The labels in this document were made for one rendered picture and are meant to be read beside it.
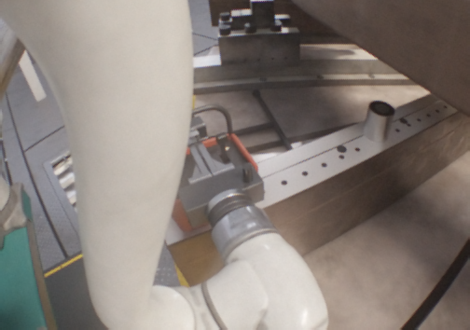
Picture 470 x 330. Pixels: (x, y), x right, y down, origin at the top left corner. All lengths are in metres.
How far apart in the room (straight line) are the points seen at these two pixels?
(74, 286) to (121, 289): 0.97
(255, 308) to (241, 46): 1.43
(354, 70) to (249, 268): 1.68
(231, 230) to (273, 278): 0.09
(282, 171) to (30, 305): 0.66
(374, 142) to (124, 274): 0.79
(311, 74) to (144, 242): 1.75
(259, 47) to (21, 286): 1.48
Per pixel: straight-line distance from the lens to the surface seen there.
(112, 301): 0.23
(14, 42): 0.87
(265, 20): 1.71
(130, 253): 0.17
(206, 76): 1.81
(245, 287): 0.36
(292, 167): 0.76
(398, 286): 1.07
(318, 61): 1.85
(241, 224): 0.41
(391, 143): 0.90
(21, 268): 0.75
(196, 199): 0.47
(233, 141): 0.66
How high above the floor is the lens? 1.23
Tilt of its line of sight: 43 degrees down
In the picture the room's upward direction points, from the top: 7 degrees counter-clockwise
